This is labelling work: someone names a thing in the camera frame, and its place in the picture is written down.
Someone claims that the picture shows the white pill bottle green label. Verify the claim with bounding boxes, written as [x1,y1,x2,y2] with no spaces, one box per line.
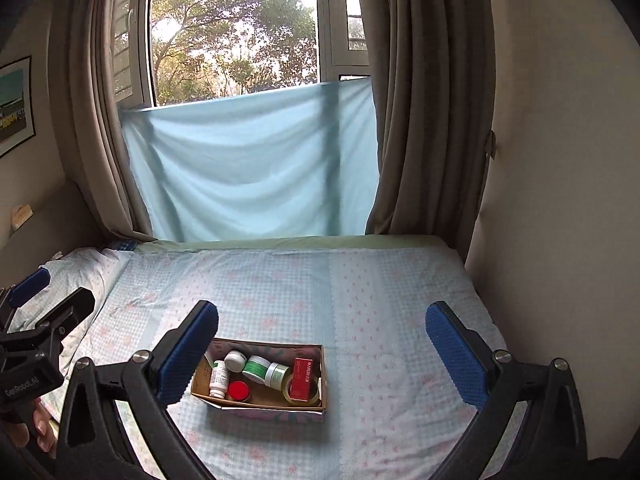
[208,360,229,399]

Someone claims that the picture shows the small white jar black lid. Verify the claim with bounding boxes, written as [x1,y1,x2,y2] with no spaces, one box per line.
[224,350,247,374]

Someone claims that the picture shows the red lid small jar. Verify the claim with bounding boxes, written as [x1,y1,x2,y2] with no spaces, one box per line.
[227,380,250,402]

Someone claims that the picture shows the yellow tape roll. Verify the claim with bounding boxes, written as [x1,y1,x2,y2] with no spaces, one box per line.
[281,374,320,408]

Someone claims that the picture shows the red carton box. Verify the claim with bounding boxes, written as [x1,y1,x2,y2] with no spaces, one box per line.
[288,358,314,402]

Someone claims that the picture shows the person left hand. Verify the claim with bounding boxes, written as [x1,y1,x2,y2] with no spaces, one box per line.
[0,398,59,461]

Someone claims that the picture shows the white jar striped green label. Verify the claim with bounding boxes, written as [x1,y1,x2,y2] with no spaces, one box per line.
[242,356,271,385]

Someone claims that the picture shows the white jar pale green label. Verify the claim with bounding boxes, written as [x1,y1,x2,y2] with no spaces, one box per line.
[265,362,290,391]

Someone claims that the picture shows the cardboard box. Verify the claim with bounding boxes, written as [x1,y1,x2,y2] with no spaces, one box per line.
[191,338,328,422]

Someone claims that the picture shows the light blue hanging cloth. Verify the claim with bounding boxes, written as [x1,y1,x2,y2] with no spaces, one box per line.
[120,78,378,243]

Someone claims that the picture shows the beige left curtain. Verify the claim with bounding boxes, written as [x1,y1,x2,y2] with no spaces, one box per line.
[48,0,153,242]

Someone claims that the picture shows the brown right curtain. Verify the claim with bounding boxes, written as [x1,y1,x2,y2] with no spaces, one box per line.
[360,0,496,257]

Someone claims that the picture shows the framed wall picture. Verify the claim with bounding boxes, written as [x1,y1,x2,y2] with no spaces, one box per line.
[0,55,35,157]

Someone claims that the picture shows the window frame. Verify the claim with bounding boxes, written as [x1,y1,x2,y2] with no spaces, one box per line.
[113,0,369,108]

